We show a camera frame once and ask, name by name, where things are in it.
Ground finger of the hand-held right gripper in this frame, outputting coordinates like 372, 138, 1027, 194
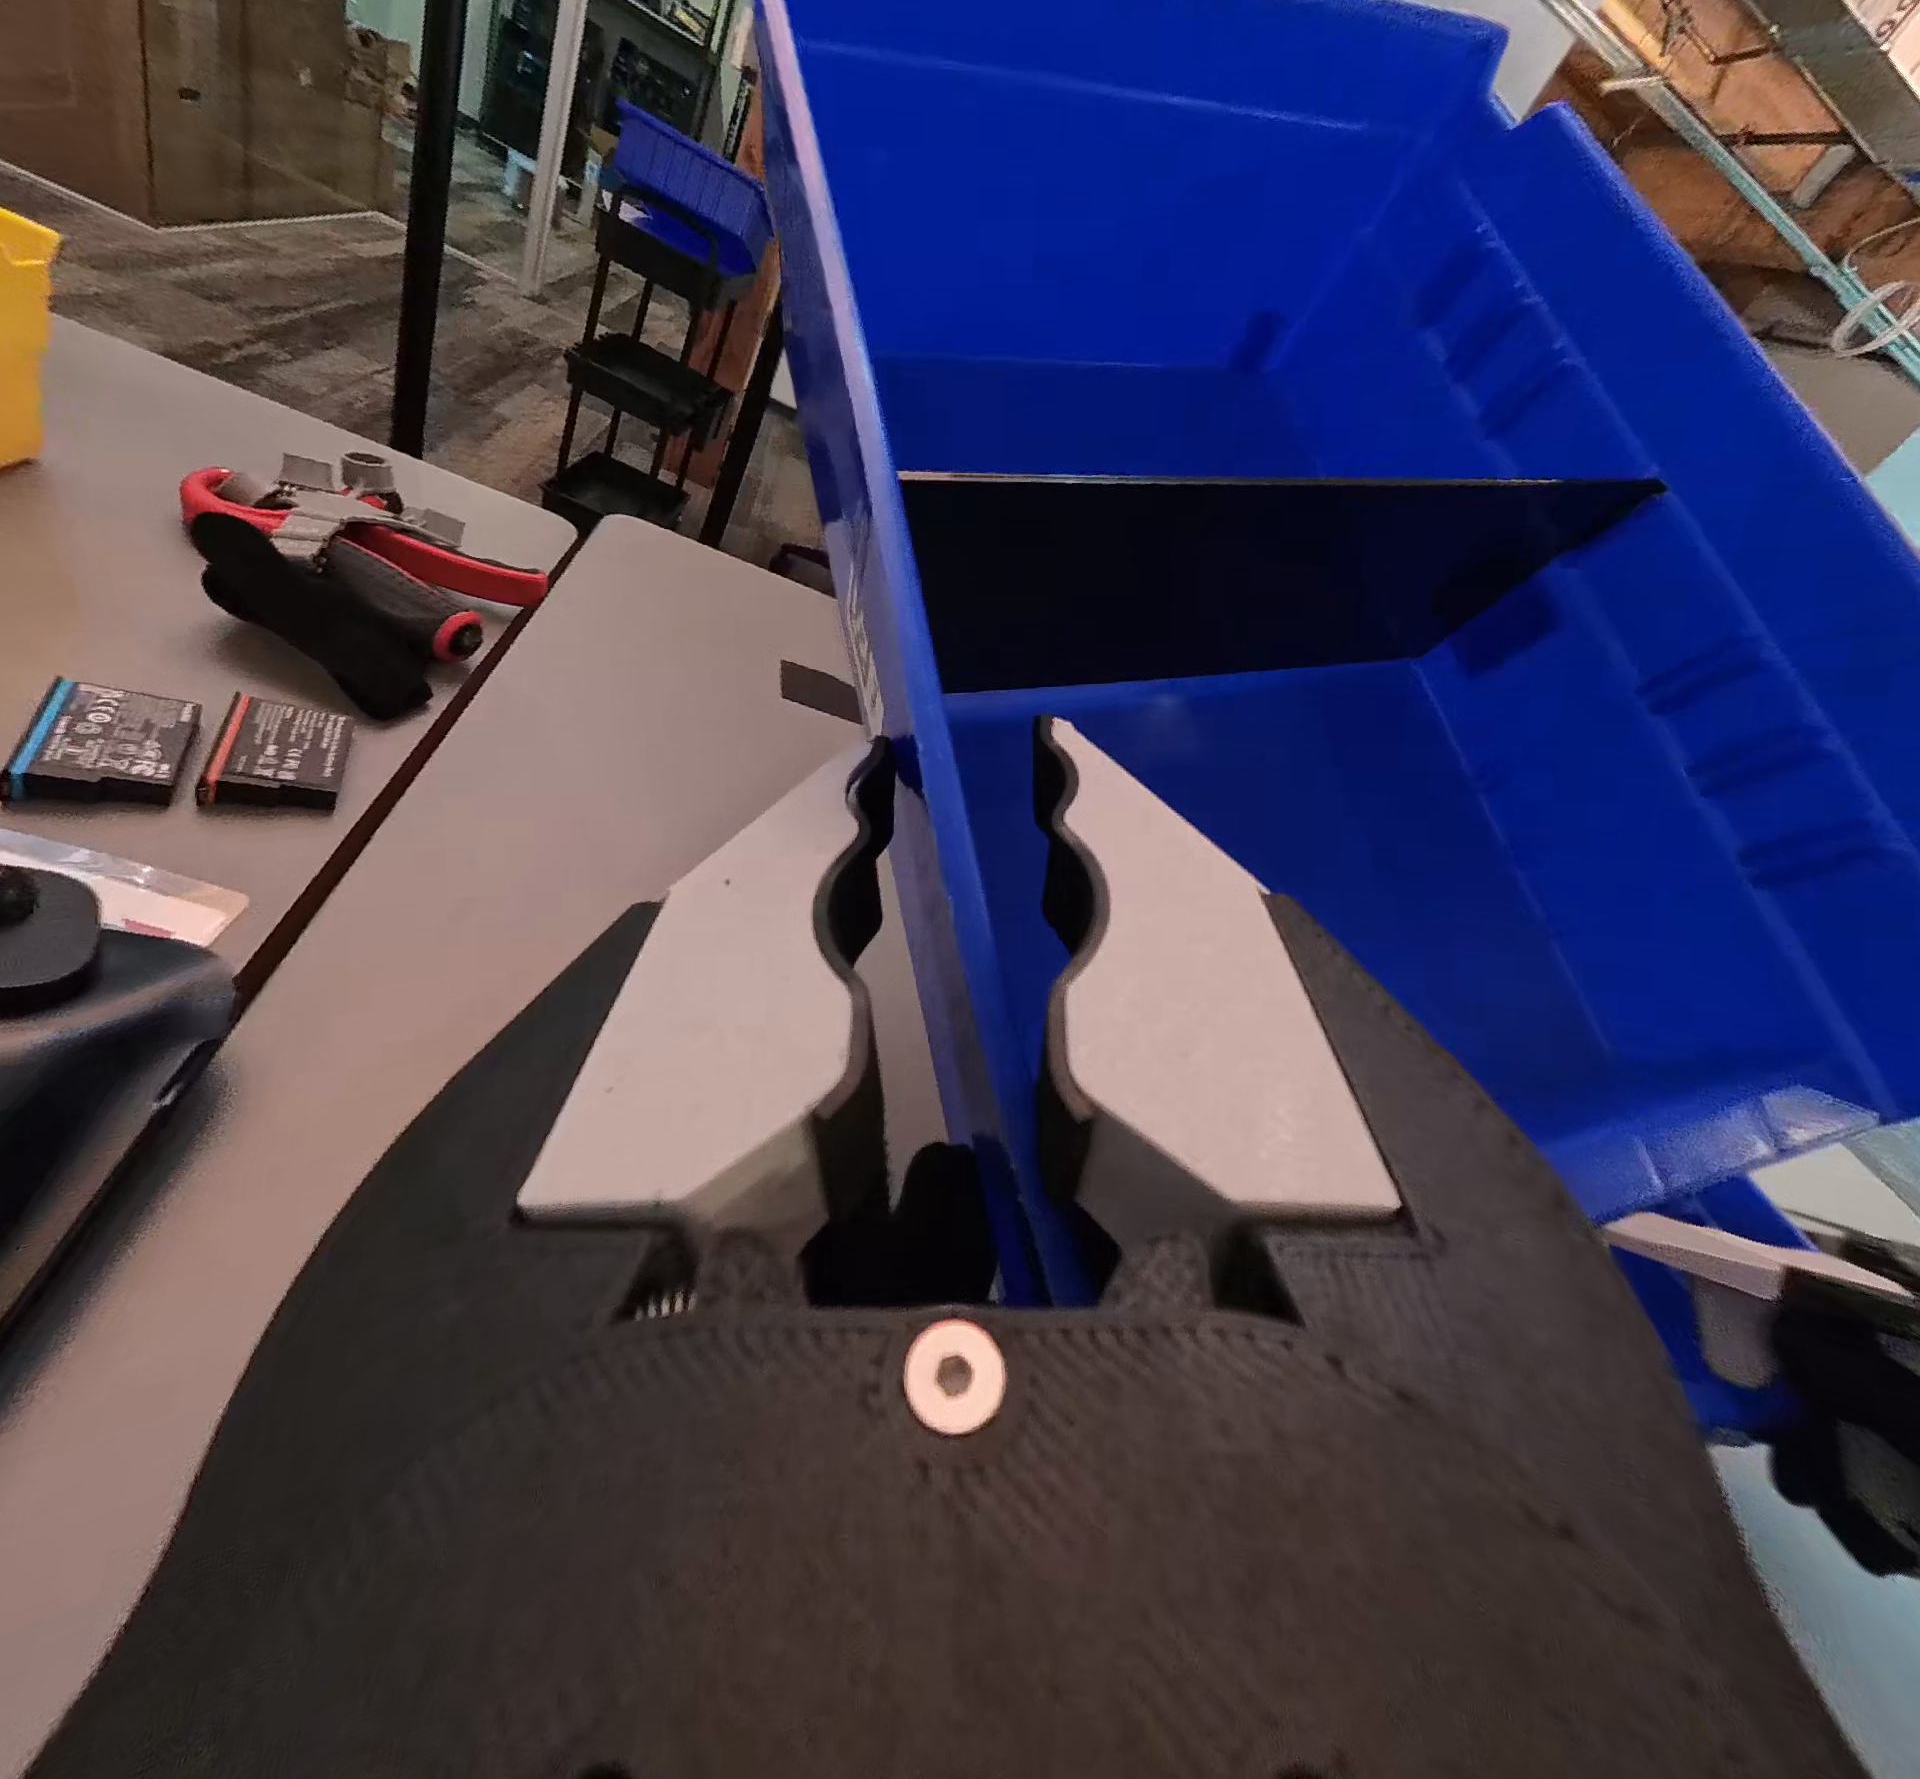
1600, 1212, 1920, 1396
1768, 1269, 1920, 1580

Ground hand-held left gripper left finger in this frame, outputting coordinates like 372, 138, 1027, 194
516, 743, 899, 1236

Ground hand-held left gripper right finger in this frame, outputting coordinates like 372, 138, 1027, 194
1032, 719, 1407, 1246

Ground blue plastic bin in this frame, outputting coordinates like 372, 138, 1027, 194
733, 0, 1920, 1451

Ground black bin divider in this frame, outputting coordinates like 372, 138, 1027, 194
898, 471, 1670, 696

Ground black battery red stripe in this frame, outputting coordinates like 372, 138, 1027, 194
195, 695, 357, 814

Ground clear plastic bag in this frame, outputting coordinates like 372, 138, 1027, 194
0, 827, 255, 946

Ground red black crimping tool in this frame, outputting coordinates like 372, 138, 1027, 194
178, 448, 551, 723

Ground black device case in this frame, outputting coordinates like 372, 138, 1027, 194
0, 868, 242, 1347

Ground black utility cart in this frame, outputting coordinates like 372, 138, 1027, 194
544, 182, 785, 527

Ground black battery blue stripe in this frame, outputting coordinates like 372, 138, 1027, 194
0, 678, 204, 811

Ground small blue bin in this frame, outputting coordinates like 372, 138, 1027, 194
604, 99, 777, 284

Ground black metal pole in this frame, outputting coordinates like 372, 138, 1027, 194
386, 0, 485, 463

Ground yellow plastic bin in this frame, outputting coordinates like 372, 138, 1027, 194
0, 209, 66, 471

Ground cardboard boxes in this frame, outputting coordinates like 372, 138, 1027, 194
0, 0, 369, 233

